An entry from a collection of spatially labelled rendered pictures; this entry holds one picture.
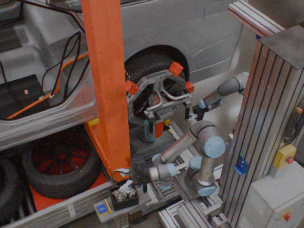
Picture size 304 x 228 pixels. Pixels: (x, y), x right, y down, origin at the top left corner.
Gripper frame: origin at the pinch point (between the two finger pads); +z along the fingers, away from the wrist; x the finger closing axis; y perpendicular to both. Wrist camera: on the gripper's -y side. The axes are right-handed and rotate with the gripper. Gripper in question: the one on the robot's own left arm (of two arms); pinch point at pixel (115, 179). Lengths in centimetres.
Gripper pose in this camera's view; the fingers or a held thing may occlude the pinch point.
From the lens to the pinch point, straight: 210.2
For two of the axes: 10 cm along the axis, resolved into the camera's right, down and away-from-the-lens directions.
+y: 0.4, 7.8, 6.2
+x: -2.5, -6.0, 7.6
